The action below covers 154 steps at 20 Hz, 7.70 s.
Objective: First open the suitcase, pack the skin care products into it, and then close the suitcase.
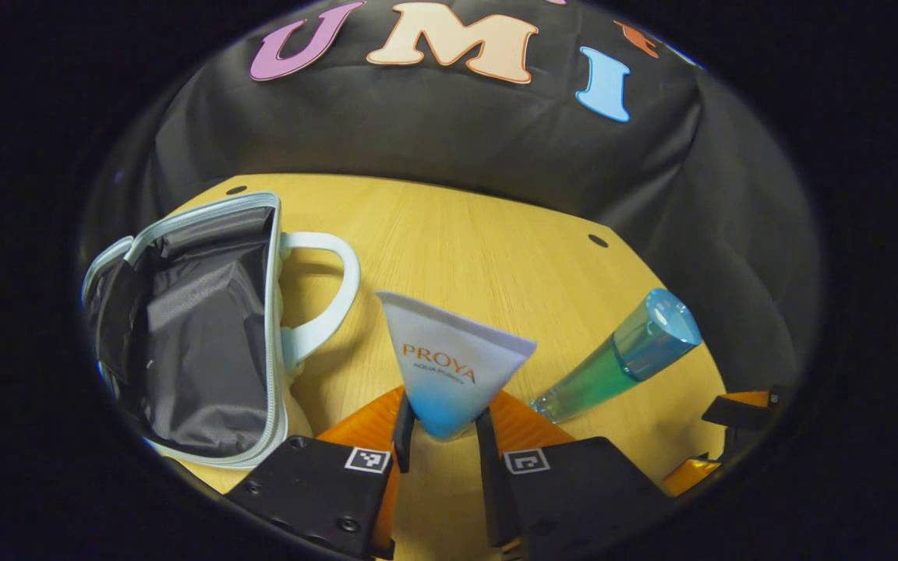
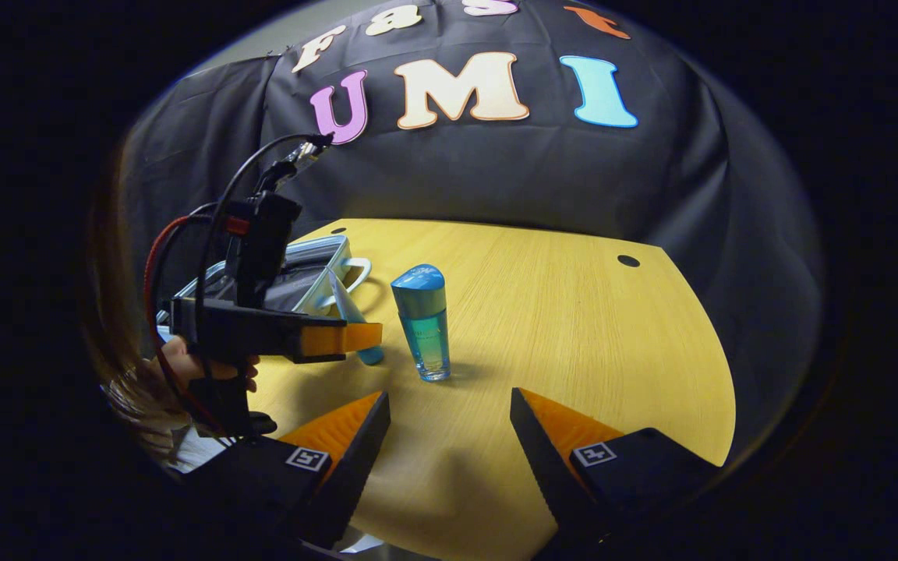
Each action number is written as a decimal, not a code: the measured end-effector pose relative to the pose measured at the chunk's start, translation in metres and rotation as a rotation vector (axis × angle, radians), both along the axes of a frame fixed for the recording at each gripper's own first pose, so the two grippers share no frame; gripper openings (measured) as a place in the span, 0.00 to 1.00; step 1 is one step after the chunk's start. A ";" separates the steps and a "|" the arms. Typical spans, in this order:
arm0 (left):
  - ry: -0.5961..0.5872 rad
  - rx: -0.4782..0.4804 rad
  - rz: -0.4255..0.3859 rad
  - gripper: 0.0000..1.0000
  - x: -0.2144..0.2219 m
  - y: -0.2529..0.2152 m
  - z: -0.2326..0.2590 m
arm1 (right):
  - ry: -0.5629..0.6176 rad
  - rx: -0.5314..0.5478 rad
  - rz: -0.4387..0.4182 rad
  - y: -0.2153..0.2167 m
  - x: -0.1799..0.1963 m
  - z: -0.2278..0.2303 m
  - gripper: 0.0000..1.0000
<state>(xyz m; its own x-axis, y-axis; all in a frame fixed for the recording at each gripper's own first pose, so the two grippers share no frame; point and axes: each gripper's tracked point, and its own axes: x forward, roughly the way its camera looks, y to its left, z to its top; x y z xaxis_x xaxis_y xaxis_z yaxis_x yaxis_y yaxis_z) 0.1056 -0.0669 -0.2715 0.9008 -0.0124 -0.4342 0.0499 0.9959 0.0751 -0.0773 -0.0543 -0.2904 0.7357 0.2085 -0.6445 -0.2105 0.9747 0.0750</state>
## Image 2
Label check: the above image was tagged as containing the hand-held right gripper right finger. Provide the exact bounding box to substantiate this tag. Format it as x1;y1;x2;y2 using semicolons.
510;387;723;547

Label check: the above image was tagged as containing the red gripper cable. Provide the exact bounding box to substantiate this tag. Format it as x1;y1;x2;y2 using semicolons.
143;214;252;431

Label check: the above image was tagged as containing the black backdrop cloth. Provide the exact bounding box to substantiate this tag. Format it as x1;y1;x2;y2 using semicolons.
122;0;824;468

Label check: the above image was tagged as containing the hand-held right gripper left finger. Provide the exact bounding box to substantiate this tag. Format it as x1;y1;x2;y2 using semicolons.
180;390;392;550

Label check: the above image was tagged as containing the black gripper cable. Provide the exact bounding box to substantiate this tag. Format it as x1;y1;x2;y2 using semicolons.
194;132;334;344

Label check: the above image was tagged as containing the person's hair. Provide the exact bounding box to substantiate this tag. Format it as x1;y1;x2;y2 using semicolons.
87;140;189;462

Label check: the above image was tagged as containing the blue skincare tube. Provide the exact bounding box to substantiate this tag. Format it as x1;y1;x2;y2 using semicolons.
327;269;385;366

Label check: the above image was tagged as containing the light blue suitcase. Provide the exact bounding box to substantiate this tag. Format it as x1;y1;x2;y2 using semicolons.
157;234;373;330

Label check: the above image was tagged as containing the blue skincare bottle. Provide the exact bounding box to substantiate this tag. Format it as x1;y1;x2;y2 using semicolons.
391;263;452;383

